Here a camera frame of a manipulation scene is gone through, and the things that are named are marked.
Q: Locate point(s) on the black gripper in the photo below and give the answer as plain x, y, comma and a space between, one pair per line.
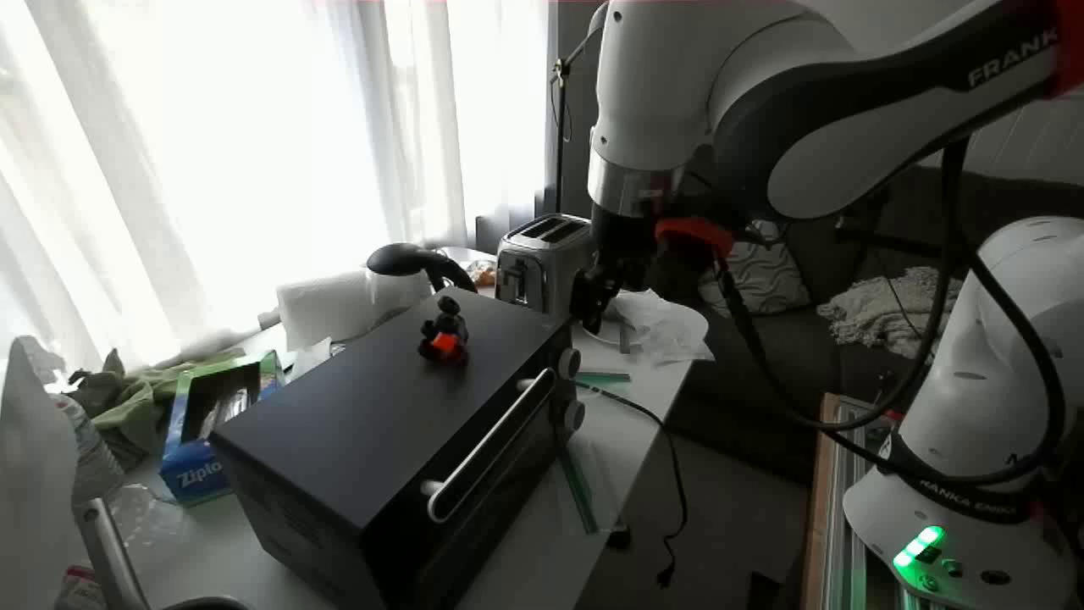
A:
625, 241

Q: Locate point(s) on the toy monster truck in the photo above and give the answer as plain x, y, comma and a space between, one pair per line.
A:
444, 338

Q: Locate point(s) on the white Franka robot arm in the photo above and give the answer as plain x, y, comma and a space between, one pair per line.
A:
680, 80

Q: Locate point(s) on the round oven knob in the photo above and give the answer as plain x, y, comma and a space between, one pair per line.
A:
567, 365
574, 413

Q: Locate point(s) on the black toaster oven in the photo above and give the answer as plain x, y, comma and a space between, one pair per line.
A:
384, 450

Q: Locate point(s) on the silver two-slot toaster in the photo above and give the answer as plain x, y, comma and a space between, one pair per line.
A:
539, 257

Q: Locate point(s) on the black electric kettle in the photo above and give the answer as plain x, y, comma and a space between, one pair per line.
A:
414, 262

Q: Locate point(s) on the white crumpled cloth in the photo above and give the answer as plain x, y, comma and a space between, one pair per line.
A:
772, 273

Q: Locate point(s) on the black stand pole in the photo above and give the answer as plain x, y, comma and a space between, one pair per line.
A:
560, 112

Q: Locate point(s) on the white paper block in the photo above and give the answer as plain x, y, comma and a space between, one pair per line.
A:
332, 307

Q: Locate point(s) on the beige crumpled cloth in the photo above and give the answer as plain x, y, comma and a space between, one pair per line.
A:
892, 307

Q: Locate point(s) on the white sheer curtain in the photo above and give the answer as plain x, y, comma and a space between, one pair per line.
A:
225, 136

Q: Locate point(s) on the blue cardboard box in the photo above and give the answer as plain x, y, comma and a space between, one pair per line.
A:
188, 466

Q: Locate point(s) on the green cloth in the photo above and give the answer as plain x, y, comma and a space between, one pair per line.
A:
137, 399

